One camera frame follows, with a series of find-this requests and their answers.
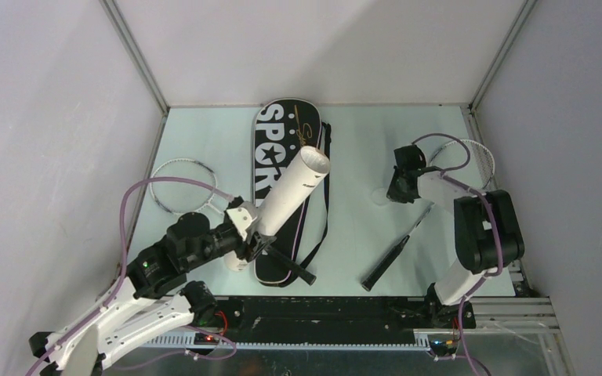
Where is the white slotted cable duct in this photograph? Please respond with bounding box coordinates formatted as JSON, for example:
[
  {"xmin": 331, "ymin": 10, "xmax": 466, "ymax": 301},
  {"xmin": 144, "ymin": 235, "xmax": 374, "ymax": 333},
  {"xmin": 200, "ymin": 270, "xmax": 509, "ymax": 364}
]
[{"xmin": 140, "ymin": 331, "xmax": 432, "ymax": 351}]

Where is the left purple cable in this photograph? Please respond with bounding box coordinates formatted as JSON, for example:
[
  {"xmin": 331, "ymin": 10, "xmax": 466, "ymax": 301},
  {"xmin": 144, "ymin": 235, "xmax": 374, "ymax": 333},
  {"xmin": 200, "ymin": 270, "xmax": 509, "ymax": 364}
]
[{"xmin": 23, "ymin": 177, "xmax": 237, "ymax": 376}]

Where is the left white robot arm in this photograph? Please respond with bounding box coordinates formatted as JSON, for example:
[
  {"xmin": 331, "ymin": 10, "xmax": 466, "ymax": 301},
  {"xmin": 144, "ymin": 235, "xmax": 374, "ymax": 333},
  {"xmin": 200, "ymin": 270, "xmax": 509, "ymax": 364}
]
[{"xmin": 28, "ymin": 204, "xmax": 286, "ymax": 375}]

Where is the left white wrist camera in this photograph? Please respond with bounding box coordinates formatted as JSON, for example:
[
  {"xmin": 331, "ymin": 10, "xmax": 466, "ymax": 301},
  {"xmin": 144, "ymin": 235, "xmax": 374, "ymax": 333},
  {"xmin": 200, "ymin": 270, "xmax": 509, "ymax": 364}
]
[{"xmin": 225, "ymin": 197, "xmax": 258, "ymax": 243}]

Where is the badminton racket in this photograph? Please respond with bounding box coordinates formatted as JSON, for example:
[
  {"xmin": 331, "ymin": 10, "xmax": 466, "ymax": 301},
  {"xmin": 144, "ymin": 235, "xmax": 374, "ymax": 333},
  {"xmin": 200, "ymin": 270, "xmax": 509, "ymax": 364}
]
[
  {"xmin": 148, "ymin": 157, "xmax": 317, "ymax": 287},
  {"xmin": 361, "ymin": 139, "xmax": 495, "ymax": 291}
]

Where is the clear plastic tube lid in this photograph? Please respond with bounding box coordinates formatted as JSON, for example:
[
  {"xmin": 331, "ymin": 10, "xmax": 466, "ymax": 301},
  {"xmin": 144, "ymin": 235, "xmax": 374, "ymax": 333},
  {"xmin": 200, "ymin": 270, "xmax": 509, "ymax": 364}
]
[{"xmin": 370, "ymin": 187, "xmax": 391, "ymax": 207}]

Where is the black sport racket bag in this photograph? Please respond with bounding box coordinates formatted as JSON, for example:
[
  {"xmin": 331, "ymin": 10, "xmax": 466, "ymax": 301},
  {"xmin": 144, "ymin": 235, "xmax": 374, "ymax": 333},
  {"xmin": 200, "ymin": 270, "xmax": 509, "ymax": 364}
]
[{"xmin": 252, "ymin": 98, "xmax": 332, "ymax": 287}]

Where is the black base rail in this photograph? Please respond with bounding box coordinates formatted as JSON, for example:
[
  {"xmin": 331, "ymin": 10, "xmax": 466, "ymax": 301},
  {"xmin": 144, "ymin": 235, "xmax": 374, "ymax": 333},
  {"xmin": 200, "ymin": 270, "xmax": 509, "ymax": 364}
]
[{"xmin": 196, "ymin": 295, "xmax": 477, "ymax": 345}]

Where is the white shuttlecock tube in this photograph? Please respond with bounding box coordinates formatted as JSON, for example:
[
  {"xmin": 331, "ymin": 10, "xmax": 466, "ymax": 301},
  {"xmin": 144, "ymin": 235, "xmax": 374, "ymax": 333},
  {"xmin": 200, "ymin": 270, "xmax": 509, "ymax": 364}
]
[{"xmin": 223, "ymin": 146, "xmax": 330, "ymax": 272}]

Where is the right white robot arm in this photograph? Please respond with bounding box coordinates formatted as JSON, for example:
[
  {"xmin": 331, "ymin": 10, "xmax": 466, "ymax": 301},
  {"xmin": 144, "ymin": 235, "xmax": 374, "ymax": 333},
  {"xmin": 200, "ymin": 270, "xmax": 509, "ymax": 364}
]
[{"xmin": 386, "ymin": 140, "xmax": 524, "ymax": 327}]

